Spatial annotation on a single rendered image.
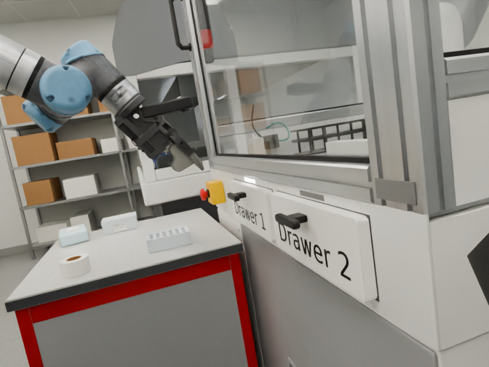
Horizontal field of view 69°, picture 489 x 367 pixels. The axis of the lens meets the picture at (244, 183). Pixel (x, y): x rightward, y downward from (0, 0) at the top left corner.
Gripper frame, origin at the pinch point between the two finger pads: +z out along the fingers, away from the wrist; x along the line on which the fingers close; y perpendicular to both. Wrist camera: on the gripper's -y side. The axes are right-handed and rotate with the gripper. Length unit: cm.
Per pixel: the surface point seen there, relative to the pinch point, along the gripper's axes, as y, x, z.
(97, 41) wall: -62, -421, -139
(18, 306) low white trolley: 53, -10, -6
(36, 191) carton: 120, -386, -56
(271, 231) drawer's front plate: 1.2, 14.6, 17.9
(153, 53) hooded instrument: -28, -80, -36
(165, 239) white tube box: 20.5, -19.8, 10.8
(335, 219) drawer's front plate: -3.1, 41.3, 11.6
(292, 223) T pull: 0.5, 34.9, 10.4
